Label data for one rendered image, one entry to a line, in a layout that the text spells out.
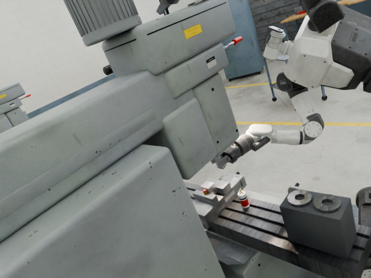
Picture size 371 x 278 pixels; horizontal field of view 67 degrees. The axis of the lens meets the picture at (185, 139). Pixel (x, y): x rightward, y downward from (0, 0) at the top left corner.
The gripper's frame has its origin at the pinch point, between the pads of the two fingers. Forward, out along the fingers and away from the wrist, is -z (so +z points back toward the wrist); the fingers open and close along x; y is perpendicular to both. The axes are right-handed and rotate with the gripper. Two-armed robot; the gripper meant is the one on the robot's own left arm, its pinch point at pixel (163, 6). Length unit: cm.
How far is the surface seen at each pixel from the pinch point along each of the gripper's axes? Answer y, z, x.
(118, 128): -17, -25, -43
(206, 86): -31.5, -10.0, -7.4
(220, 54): -27.9, 0.6, 0.9
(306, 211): -87, -14, -27
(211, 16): -16.0, 8.8, 0.8
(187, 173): -45, -31, -30
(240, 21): -45, -43, 599
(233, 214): -86, -53, -1
